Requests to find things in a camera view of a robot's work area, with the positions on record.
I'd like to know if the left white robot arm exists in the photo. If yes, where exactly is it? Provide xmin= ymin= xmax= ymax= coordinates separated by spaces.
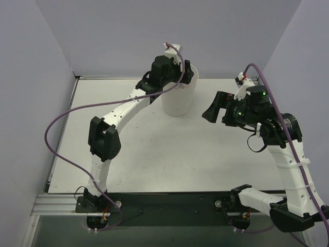
xmin=83 ymin=43 xmax=194 ymax=212

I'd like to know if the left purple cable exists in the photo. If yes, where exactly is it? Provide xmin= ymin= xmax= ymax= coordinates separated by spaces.
xmin=44 ymin=42 xmax=186 ymax=232

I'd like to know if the purple cable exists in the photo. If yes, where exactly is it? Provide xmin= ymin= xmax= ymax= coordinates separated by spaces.
xmin=231 ymin=63 xmax=329 ymax=234
xmin=44 ymin=42 xmax=186 ymax=232

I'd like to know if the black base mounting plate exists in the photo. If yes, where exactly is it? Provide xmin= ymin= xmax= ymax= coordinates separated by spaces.
xmin=75 ymin=191 xmax=253 ymax=230

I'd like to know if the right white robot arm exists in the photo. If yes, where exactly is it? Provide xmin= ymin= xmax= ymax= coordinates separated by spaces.
xmin=202 ymin=85 xmax=328 ymax=233

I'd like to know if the aluminium frame rail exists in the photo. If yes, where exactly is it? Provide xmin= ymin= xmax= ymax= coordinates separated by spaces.
xmin=32 ymin=191 xmax=273 ymax=217

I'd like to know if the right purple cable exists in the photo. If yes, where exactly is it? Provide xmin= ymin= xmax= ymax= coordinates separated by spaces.
xmin=231 ymin=63 xmax=329 ymax=234

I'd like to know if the white cylindrical waste bin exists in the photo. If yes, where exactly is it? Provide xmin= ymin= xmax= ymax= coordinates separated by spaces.
xmin=161 ymin=65 xmax=199 ymax=117

